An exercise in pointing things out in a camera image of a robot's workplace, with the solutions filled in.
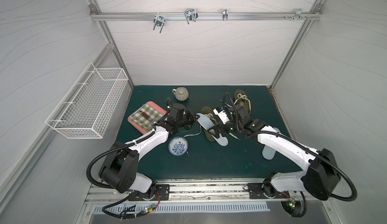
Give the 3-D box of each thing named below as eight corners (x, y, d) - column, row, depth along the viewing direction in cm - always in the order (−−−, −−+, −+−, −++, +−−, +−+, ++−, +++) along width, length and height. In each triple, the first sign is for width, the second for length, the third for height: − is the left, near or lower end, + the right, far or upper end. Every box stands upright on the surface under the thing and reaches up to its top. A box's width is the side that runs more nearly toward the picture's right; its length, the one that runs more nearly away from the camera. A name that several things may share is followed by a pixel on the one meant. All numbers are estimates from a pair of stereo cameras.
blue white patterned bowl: (168, 156, 86) (167, 154, 83) (170, 139, 93) (169, 136, 90) (187, 156, 86) (186, 154, 83) (188, 139, 93) (187, 136, 90)
